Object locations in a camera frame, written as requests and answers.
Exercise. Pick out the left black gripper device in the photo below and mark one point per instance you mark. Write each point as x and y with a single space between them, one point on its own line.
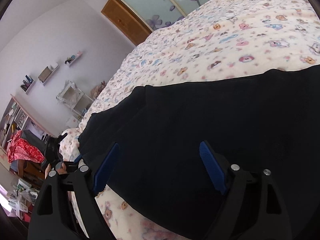
55 161

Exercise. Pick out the wall shelf with brown box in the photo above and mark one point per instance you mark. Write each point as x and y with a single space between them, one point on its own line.
47 73

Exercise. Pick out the black desk chair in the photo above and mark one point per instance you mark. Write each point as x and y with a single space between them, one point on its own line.
34 140

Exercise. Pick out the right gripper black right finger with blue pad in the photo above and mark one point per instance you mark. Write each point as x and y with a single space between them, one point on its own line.
252 206

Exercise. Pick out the wall shelf with books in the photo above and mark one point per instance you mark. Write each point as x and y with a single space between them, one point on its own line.
27 83

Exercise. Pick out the black pants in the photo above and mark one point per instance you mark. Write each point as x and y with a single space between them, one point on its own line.
266 121

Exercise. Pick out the wall shelf with small items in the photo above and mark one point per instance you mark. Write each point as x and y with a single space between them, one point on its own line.
70 60

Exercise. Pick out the brown plush toy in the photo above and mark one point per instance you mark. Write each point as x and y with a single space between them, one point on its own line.
95 92

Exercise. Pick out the red patterned cloth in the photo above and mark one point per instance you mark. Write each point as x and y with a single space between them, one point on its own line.
20 149

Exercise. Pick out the white ornate small shelf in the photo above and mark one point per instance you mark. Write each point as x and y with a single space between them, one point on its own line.
75 100

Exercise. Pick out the wooden bookcase with books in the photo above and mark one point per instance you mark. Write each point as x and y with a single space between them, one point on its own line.
19 116

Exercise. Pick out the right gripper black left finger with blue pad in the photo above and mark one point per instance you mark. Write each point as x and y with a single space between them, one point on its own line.
52 216

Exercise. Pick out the floral bear print bedspread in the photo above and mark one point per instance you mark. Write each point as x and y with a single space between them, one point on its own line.
221 40

